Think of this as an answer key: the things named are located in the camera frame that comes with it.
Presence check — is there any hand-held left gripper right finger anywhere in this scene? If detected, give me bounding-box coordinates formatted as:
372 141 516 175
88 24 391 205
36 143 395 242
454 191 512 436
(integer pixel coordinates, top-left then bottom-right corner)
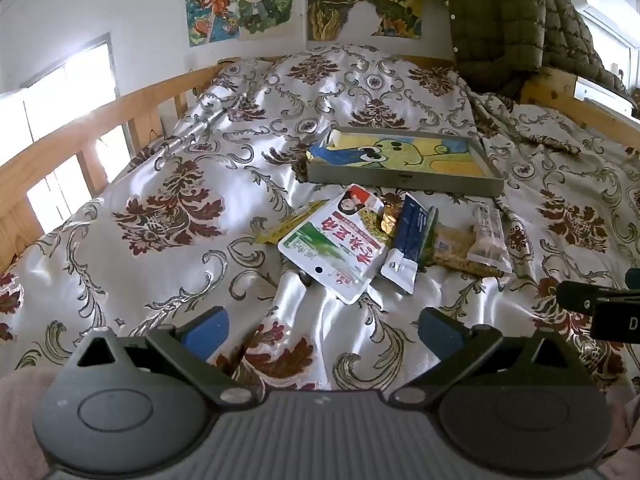
388 306 577 409

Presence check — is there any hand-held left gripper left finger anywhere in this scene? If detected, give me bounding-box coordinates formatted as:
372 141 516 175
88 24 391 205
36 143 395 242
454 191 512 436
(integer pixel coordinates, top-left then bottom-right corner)
75 306 263 409

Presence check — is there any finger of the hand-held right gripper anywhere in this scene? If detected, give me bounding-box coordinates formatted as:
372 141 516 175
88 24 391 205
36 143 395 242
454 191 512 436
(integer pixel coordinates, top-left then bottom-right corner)
556 280 640 311

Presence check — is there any clear packet of brown biscuits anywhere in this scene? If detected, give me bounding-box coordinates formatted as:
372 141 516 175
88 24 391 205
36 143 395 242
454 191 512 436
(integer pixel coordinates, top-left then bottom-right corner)
425 224 503 279

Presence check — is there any green stick snack packet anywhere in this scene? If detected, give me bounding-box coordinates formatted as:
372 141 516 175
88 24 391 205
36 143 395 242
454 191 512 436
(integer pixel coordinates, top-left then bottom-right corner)
417 206 442 269

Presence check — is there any clear white-labelled snack packet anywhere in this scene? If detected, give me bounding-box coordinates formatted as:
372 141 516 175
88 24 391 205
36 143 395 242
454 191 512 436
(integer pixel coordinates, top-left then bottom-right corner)
467 201 514 275

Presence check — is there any gold candy pack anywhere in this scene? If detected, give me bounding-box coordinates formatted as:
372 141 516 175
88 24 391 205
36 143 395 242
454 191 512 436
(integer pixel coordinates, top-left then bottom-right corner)
376 200 404 237

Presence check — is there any yellow snack bar packet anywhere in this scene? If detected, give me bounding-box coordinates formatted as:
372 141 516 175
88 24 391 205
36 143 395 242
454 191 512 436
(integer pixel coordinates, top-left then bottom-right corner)
255 200 329 246

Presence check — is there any white green snack pouch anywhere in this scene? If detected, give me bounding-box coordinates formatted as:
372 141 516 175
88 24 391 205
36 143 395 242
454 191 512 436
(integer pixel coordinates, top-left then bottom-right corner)
277 183 389 306

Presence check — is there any grey tray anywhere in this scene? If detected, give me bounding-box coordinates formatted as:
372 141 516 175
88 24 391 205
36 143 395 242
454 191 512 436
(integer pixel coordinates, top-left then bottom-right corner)
304 126 507 199

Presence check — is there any yellow blue painted paper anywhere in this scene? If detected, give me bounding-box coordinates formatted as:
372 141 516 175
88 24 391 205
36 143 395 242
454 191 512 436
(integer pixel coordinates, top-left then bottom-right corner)
306 130 489 179

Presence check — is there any pink clothing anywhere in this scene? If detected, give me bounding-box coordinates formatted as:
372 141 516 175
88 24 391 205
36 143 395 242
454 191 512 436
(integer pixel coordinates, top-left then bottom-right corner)
0 366 67 480

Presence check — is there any green quilted jacket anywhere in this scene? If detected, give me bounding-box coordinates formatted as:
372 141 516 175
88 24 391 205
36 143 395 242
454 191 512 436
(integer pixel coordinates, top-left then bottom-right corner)
446 0 635 107

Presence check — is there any window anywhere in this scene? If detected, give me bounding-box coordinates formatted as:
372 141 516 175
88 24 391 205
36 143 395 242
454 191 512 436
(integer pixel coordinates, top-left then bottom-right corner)
0 32 136 221

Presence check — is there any white air conditioner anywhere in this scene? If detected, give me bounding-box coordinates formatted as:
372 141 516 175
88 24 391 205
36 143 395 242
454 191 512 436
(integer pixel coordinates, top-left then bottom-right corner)
566 0 640 48

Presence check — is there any wooden bed frame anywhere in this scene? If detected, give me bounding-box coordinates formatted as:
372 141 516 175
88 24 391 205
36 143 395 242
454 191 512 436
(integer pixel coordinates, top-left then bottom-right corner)
0 55 640 261

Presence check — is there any orange-haired cartoon wall poster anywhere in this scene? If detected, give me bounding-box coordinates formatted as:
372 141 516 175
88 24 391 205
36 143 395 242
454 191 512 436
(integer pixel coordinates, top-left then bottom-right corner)
184 0 240 49

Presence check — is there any blond cartoon wall poster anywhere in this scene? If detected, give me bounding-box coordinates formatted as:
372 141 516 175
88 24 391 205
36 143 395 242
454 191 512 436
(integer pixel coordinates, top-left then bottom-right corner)
236 0 295 42

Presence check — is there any torn yellow green wall poster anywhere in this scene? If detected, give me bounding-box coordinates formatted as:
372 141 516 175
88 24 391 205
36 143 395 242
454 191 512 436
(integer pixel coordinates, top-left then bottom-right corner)
305 0 424 44

